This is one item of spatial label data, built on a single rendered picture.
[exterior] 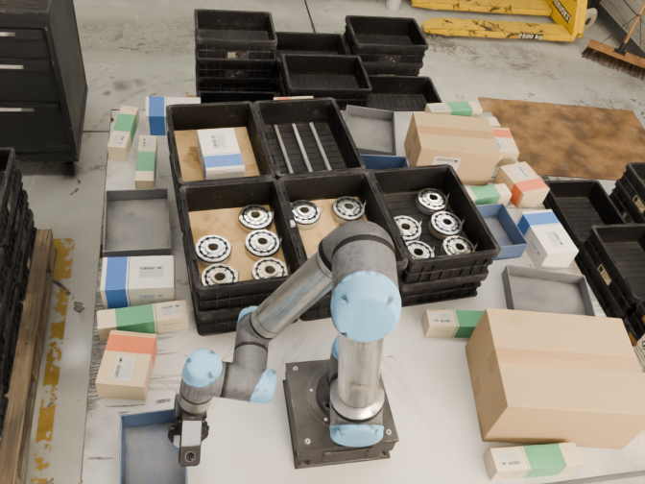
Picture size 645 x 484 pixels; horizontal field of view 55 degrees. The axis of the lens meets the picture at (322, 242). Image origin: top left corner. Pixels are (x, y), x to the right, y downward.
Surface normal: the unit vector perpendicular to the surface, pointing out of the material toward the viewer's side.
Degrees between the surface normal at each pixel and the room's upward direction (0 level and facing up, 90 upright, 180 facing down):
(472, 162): 90
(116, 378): 0
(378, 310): 81
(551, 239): 0
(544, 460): 0
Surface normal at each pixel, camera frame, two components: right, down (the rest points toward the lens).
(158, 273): 0.14, -0.67
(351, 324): 0.00, 0.62
